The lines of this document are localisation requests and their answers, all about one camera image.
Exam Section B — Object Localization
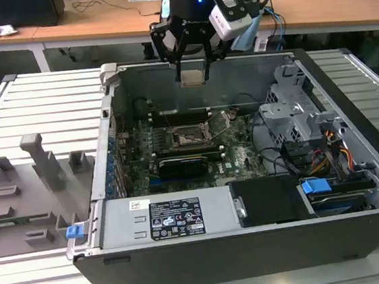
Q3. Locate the yellow and red wire bundle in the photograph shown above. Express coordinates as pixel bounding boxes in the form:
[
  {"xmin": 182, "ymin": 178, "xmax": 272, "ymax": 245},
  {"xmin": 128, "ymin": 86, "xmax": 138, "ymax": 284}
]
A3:
[{"xmin": 323, "ymin": 126, "xmax": 355, "ymax": 173}]

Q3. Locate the grey case latch handle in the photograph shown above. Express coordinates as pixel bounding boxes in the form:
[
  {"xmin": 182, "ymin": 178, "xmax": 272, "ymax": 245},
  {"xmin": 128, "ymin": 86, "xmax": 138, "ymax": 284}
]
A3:
[{"xmin": 98, "ymin": 61, "xmax": 123, "ymax": 88}]

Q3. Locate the RAM slot with white clip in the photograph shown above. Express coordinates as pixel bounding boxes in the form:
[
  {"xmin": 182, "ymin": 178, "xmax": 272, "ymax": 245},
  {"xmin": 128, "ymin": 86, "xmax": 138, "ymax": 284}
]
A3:
[
  {"xmin": 148, "ymin": 112, "xmax": 213, "ymax": 127},
  {"xmin": 148, "ymin": 105, "xmax": 212, "ymax": 120},
  {"xmin": 150, "ymin": 150, "xmax": 227, "ymax": 168},
  {"xmin": 149, "ymin": 144, "xmax": 226, "ymax": 160}
]

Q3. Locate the grey parts rack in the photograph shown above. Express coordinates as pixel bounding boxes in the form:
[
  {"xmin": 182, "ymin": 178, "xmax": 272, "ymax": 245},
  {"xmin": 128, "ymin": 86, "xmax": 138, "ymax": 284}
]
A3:
[{"xmin": 0, "ymin": 126, "xmax": 106, "ymax": 260}]

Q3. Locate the blue disk carrier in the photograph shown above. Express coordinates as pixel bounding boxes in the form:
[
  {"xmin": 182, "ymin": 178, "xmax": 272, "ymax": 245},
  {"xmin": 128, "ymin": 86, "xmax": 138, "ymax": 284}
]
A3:
[{"xmin": 300, "ymin": 176, "xmax": 332, "ymax": 204}]

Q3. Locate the green RAM stick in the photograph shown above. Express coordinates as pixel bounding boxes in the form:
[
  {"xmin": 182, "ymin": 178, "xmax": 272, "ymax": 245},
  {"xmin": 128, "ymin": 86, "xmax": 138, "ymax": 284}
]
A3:
[{"xmin": 0, "ymin": 212, "xmax": 49, "ymax": 226}]

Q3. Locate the wooden desk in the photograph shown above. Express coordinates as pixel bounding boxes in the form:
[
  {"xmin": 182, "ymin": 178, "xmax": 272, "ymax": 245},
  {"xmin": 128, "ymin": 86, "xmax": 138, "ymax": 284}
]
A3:
[{"xmin": 0, "ymin": 0, "xmax": 379, "ymax": 72}]

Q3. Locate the black plastic shroud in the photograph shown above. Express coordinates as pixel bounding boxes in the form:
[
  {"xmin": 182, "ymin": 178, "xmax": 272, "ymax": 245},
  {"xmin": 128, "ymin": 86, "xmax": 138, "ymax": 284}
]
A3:
[{"xmin": 227, "ymin": 172, "xmax": 312, "ymax": 230}]

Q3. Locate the grey power supply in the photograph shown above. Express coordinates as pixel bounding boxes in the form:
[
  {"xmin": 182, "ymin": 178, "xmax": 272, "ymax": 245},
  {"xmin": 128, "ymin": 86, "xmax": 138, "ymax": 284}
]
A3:
[{"xmin": 93, "ymin": 183, "xmax": 241, "ymax": 250}]

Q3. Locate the blue cable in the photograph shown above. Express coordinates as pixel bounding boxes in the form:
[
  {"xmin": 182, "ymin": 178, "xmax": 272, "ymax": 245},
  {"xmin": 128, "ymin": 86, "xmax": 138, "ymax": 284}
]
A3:
[{"xmin": 263, "ymin": 5, "xmax": 290, "ymax": 53}]

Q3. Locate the blue case latch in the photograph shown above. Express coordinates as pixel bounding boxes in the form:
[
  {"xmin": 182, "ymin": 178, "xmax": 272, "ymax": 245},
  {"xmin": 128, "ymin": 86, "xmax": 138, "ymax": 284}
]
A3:
[{"xmin": 64, "ymin": 223, "xmax": 86, "ymax": 241}]

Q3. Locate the green motherboard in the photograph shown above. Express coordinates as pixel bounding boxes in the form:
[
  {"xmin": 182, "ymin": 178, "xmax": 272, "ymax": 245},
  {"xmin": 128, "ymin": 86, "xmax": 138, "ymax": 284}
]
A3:
[{"xmin": 115, "ymin": 104, "xmax": 273, "ymax": 198}]

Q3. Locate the metal drive cage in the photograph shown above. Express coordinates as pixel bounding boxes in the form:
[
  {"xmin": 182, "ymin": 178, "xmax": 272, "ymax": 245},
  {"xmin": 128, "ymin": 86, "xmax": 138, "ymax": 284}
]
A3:
[{"xmin": 254, "ymin": 59, "xmax": 351, "ymax": 175}]

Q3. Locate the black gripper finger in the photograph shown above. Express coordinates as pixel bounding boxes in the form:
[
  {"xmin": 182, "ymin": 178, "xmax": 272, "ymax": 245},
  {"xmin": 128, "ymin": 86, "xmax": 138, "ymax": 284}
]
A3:
[
  {"xmin": 196, "ymin": 26, "xmax": 234, "ymax": 82},
  {"xmin": 148, "ymin": 18, "xmax": 194, "ymax": 85}
]

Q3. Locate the hard disk with blue label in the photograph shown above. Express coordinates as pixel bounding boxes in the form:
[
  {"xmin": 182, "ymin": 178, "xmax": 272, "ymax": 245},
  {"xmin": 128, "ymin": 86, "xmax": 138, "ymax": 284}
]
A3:
[{"xmin": 308, "ymin": 189, "xmax": 370, "ymax": 219}]

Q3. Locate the metal socket cover frame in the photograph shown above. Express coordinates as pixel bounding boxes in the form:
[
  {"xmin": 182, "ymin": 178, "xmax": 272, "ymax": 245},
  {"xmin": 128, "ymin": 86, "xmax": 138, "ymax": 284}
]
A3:
[{"xmin": 203, "ymin": 108, "xmax": 237, "ymax": 141}]

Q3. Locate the black graphics card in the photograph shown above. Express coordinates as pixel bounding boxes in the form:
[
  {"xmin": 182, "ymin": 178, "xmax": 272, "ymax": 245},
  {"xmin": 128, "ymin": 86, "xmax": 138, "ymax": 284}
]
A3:
[{"xmin": 157, "ymin": 153, "xmax": 211, "ymax": 183}]

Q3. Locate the thin black cable loop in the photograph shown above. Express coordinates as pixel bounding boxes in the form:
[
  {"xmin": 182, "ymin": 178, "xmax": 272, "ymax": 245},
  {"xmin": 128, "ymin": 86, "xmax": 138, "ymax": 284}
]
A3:
[{"xmin": 229, "ymin": 90, "xmax": 264, "ymax": 111}]

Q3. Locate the black box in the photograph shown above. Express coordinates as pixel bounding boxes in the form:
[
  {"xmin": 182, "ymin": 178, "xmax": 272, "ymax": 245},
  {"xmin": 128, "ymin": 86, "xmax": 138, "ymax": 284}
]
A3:
[{"xmin": 0, "ymin": 0, "xmax": 68, "ymax": 33}]

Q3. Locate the CPU socket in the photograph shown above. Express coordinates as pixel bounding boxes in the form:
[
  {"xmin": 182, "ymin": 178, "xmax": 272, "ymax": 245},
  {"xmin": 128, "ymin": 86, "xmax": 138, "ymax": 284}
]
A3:
[{"xmin": 169, "ymin": 121, "xmax": 217, "ymax": 152}]

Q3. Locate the black PC case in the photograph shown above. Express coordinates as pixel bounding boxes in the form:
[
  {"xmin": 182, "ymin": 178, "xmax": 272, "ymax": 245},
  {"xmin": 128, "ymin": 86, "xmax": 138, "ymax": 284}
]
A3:
[{"xmin": 48, "ymin": 34, "xmax": 379, "ymax": 284}]

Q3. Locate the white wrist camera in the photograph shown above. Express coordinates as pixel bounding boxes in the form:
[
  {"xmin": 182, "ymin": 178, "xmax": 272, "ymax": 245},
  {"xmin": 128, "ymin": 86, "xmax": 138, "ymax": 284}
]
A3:
[{"xmin": 207, "ymin": 0, "xmax": 256, "ymax": 42}]

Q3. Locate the small silver CPU plate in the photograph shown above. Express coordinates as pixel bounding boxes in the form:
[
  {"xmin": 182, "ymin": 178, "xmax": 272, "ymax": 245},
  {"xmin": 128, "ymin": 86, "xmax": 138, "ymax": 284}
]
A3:
[{"xmin": 179, "ymin": 68, "xmax": 208, "ymax": 89}]

